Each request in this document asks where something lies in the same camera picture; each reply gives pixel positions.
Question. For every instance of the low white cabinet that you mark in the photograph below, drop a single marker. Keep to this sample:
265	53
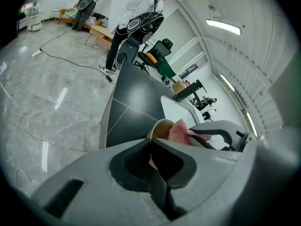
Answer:
33	22

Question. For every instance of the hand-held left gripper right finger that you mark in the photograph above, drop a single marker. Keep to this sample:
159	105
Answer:
223	185

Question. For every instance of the light wooden coffee table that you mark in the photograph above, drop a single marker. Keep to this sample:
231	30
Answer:
101	34

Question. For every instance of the white power strip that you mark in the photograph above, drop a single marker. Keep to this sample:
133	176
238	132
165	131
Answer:
37	53

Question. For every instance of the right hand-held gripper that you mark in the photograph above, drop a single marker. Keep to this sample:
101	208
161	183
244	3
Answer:
245	140

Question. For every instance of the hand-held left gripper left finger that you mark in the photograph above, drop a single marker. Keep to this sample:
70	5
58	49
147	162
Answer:
98	185

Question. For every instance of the black office chair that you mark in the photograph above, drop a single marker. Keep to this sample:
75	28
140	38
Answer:
157	52

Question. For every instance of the black faucet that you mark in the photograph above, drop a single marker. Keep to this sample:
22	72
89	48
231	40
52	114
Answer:
190	89

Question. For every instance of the cardboard box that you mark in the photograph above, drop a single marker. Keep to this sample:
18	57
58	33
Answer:
179	86

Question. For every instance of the white sink basin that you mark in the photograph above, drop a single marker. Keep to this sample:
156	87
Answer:
176	110

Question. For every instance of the ceiling light panel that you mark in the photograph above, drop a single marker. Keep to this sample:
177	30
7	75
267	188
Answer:
251	123
227	82
223	26

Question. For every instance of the pink cloth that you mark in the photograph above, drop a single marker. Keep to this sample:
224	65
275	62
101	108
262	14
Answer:
179	133

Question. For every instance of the round glass side table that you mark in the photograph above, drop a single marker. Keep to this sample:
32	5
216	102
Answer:
58	7

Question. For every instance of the orange sofa with striped cushions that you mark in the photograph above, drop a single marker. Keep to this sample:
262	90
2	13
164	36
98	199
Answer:
94	21

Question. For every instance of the black power adapter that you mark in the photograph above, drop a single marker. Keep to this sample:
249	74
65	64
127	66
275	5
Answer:
109	78

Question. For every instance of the black marble vanity unit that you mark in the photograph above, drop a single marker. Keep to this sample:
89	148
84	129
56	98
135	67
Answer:
131	102

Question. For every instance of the gold round bowl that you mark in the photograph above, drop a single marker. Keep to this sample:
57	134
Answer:
161	128

